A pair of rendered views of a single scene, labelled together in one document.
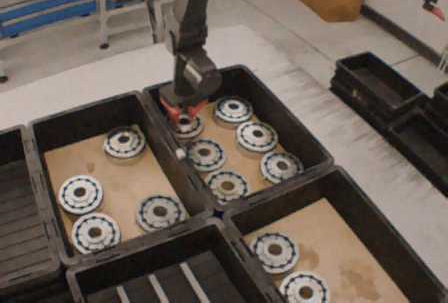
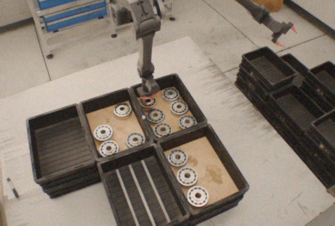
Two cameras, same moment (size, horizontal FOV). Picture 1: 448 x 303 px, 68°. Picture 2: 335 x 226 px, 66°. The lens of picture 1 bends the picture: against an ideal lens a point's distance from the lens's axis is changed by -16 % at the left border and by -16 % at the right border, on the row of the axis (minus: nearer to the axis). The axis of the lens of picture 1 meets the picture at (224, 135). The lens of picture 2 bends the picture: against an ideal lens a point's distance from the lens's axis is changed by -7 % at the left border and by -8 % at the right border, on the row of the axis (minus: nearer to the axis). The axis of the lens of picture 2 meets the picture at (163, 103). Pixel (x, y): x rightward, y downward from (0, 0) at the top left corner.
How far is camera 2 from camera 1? 66 cm
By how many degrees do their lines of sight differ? 10
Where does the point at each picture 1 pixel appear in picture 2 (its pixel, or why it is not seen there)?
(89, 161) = (107, 118)
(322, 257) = (199, 162)
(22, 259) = (77, 160)
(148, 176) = (132, 124)
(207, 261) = (152, 159)
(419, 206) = (265, 143)
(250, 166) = (174, 120)
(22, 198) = (76, 134)
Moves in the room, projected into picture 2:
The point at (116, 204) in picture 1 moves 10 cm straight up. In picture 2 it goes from (118, 136) to (115, 125)
